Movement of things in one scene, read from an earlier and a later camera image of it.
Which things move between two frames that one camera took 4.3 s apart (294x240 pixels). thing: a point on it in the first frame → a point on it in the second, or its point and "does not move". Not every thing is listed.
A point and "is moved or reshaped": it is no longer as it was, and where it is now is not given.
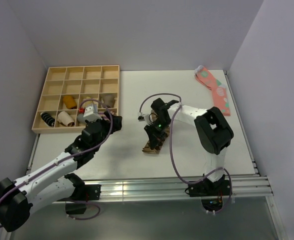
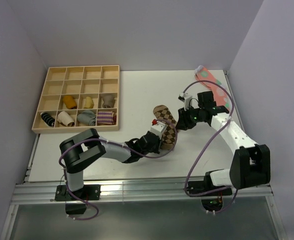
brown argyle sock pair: [146, 148] is moved or reshaped
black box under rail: [75, 208] does not move
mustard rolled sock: [70, 102] does not move
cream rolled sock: [64, 118] does not move
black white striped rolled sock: [49, 120] does not move
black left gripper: [117, 123] → [156, 150]
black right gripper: [155, 137] → [183, 122]
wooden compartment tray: [65, 88] does not move
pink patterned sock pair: [219, 91] does not move
